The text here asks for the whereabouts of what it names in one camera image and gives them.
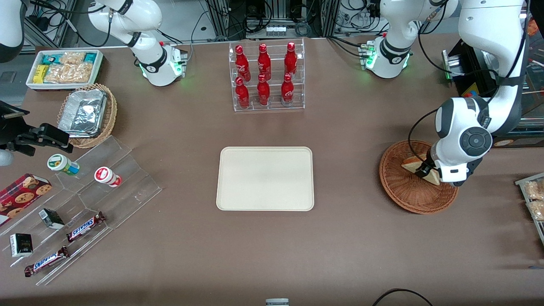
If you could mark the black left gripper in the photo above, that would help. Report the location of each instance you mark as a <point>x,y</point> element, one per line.
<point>425,168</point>

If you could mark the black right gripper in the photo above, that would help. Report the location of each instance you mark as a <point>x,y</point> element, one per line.
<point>9,132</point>

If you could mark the triangular sandwich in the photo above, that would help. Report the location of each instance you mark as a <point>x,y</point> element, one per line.
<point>411,164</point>

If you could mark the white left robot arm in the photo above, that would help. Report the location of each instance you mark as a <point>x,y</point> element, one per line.
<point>488,25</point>

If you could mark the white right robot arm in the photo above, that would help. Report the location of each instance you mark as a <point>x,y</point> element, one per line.
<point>159,68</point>

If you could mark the brown wicker basket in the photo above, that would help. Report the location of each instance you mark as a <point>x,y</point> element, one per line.
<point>403,193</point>

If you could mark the aluminium foil tray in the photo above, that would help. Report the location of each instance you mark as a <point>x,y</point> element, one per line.
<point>83,112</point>

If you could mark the light wicker basket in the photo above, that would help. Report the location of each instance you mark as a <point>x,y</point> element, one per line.
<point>110,119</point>

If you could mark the metal snack tray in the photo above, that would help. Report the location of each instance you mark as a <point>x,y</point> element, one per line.
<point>520,182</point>

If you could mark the beige plastic tray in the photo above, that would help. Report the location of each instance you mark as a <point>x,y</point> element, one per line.
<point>265,178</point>

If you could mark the green lid yogurt cup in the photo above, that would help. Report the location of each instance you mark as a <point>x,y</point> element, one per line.
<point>59,163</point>

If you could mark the red tartan cookie box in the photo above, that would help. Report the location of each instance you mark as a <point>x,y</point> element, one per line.
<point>21,195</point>

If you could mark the white plastic snack bin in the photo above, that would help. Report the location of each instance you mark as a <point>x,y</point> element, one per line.
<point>63,86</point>

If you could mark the yellow snack packet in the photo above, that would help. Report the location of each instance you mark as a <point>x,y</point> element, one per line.
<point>40,74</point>

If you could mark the red lid yogurt cup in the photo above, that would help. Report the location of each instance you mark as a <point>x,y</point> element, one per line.
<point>104,175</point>

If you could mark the clear bag of crackers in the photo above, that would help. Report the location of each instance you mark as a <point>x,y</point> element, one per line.
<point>68,73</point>
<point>72,58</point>
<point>537,210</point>
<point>535,190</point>

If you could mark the small black carton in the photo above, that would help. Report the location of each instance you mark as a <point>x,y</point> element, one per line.
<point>21,245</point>
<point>52,219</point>

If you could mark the teal snack packet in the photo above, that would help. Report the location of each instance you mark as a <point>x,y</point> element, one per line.
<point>51,58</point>
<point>90,57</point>

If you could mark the Snickers chocolate bar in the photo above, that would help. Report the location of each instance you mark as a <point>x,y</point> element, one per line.
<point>46,261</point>
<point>85,227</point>

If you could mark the clear acrylic stepped shelf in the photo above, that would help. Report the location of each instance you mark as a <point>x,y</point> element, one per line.
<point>127,187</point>

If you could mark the black countertop appliance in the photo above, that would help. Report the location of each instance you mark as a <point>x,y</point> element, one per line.
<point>472,63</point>

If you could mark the red cola bottle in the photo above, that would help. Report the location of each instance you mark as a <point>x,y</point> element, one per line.
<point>264,61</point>
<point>263,92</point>
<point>287,90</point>
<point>242,94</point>
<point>290,59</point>
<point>241,63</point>

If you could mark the clear acrylic bottle rack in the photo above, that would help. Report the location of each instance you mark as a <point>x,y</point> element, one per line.
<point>276,107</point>

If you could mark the small gray device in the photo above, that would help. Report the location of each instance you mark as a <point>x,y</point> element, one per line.
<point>277,302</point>

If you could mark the white power strip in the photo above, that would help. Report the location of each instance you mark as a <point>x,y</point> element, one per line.
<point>275,30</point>

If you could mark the aluminium frame rack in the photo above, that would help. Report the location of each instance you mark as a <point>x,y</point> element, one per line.
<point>222,21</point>

